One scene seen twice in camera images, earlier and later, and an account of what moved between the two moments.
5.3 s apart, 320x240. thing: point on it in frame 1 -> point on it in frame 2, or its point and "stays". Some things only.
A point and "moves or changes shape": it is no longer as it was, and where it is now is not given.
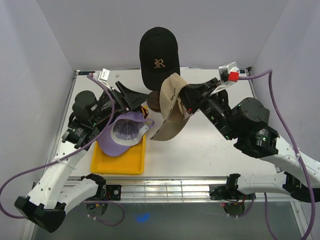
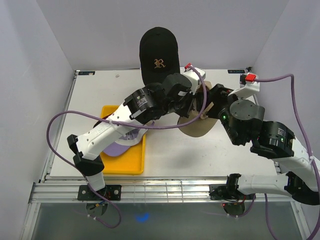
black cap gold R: [159, 56] stays
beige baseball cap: [174, 118] moves or changes shape
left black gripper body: [105, 108] -> [182, 108]
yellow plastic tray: [131, 162] stays
